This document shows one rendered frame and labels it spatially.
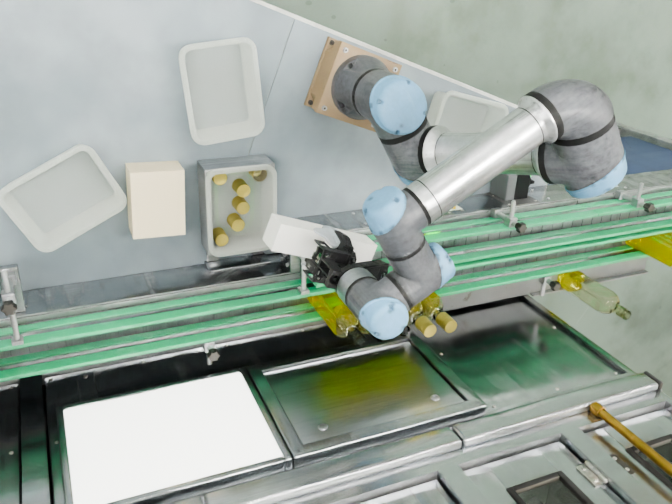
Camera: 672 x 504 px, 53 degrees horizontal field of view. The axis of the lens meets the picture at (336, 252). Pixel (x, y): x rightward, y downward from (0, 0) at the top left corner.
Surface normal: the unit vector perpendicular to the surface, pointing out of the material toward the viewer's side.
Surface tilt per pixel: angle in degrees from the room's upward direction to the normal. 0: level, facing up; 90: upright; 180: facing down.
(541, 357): 90
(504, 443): 90
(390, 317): 0
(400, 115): 9
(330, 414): 90
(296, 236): 0
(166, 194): 0
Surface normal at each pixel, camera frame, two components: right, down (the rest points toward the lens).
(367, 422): 0.03, -0.91
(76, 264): 0.40, 0.41
